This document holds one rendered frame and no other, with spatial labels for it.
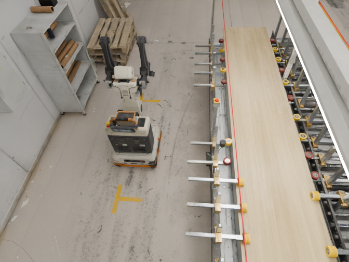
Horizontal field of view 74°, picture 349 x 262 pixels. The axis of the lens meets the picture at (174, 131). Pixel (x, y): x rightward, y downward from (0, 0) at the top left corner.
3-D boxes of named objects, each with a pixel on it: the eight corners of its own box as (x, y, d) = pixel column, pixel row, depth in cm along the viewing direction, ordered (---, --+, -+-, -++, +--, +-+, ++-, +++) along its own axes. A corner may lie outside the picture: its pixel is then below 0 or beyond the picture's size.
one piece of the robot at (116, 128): (140, 133, 290) (135, 129, 268) (112, 132, 293) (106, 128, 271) (141, 125, 292) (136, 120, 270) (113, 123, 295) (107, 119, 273)
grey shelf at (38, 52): (62, 115, 420) (9, 33, 298) (78, 81, 475) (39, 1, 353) (85, 115, 415) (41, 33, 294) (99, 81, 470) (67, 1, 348)
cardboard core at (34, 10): (29, 8, 323) (49, 7, 320) (31, 5, 328) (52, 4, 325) (32, 13, 329) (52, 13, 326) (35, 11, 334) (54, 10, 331)
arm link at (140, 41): (134, 39, 254) (143, 39, 253) (136, 35, 264) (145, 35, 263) (140, 76, 285) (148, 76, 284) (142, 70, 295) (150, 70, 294)
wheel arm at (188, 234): (185, 236, 195) (185, 235, 192) (185, 232, 197) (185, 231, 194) (246, 240, 190) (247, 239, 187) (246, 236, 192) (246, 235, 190)
